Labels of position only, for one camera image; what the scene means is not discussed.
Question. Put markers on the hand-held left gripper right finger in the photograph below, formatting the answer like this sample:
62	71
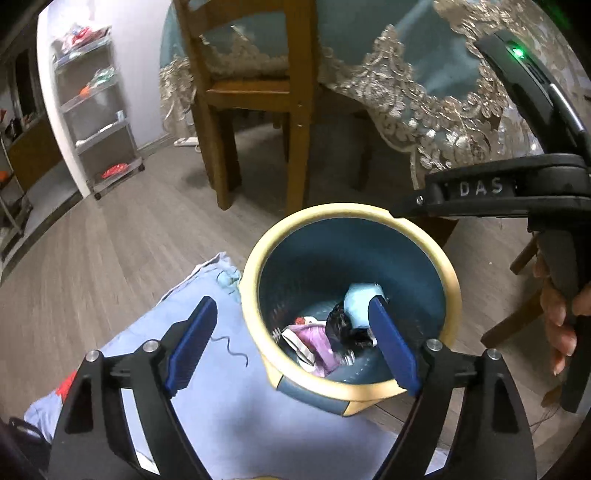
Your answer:
392	346

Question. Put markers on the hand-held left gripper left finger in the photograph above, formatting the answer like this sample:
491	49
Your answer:
194	344

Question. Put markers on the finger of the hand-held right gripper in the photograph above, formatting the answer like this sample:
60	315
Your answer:
418	203

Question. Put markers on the blue bin with yellow rim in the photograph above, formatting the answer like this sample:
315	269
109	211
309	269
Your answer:
323	258

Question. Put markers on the person's right hand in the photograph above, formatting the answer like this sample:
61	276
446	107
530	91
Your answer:
556	323

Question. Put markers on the black crumpled bag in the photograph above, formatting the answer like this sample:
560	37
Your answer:
344	325

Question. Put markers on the light blue packet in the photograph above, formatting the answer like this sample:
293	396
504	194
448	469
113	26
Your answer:
358	300

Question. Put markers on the pink packet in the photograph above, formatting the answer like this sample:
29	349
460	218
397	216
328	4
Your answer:
314	344

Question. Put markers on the blue printed blanket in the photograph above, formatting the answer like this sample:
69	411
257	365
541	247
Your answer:
240	415

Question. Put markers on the wooden chair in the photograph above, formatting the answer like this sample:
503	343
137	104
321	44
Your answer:
519	318
249	97

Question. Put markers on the blue lace-trimmed tablecloth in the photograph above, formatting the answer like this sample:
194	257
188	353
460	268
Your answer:
415	46

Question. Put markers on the red packet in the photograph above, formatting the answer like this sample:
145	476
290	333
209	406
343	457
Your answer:
113	170

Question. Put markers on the white power strip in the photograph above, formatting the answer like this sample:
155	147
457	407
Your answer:
187	142

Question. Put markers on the black carry case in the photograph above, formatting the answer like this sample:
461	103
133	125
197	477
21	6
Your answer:
21	452

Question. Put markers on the grey metal shelf rack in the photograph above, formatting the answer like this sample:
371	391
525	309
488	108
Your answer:
11	203

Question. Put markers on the grey wheeled shelf cart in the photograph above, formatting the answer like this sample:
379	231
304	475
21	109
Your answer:
94	102

